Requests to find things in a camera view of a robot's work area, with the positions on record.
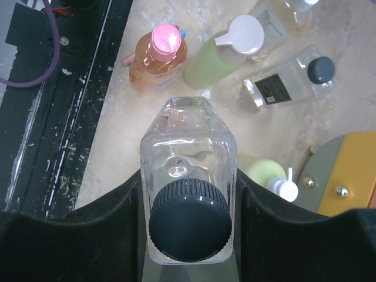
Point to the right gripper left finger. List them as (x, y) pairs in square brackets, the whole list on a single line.
[(100, 241)]

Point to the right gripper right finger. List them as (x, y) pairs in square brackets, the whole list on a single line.
[(279, 241)]

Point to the green pump lotion bottle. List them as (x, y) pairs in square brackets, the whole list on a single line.
[(270, 175)]

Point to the clear square bottle front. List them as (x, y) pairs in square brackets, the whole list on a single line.
[(188, 166)]

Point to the clear square bottle black label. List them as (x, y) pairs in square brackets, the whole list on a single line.
[(304, 77)]

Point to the round-top mini drawer cabinet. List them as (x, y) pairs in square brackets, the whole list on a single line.
[(339, 175)]

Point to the red tipped pen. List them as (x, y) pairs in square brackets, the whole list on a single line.
[(128, 60)]

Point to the green bottle white flip cap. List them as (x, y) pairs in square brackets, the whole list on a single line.
[(225, 52)]

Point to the orange bottle pink cap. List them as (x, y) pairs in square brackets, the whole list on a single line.
[(159, 55)]

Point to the blue capped pen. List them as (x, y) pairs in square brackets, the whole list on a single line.
[(182, 32)]

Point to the amber bottle white cap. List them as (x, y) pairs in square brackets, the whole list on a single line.
[(282, 21)]

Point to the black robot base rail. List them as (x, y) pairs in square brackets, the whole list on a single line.
[(47, 130)]

